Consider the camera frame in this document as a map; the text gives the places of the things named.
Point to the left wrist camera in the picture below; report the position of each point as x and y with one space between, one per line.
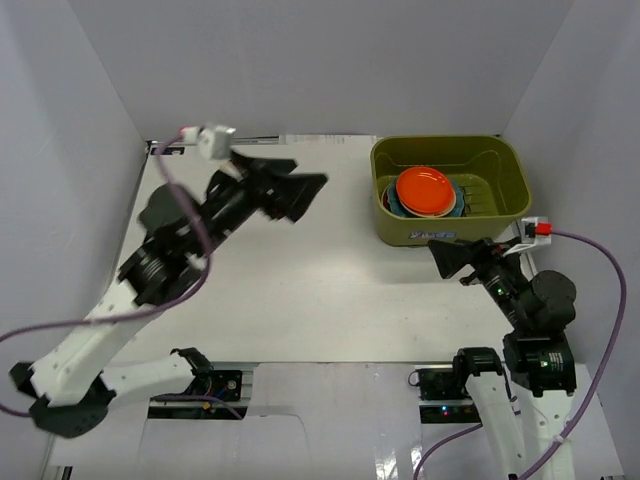
214 142

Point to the cream plate with calligraphy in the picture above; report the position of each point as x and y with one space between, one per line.
431 202

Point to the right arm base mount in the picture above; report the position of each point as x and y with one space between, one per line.
441 399

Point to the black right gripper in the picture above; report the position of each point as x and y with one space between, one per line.
484 254

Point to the blue patterned small plate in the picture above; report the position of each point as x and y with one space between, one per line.
457 210

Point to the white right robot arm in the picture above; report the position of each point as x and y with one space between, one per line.
524 395

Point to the orange plate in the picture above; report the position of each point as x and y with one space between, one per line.
420 177

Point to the teal scalloped plate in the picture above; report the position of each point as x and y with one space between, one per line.
392 203

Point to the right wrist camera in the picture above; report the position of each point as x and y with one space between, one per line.
534 233

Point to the red plate with teal flower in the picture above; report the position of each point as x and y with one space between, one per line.
389 197

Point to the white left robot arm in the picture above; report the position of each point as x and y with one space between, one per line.
75 385

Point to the olive green plastic bin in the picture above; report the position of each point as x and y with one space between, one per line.
486 168

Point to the dark label sticker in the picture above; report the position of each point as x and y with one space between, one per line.
168 151

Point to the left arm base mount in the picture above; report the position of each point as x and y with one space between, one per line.
216 397

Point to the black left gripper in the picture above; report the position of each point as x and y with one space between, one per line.
261 185

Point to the white papers at back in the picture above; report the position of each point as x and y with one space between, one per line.
328 139

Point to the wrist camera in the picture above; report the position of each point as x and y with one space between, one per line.
534 233
214 142

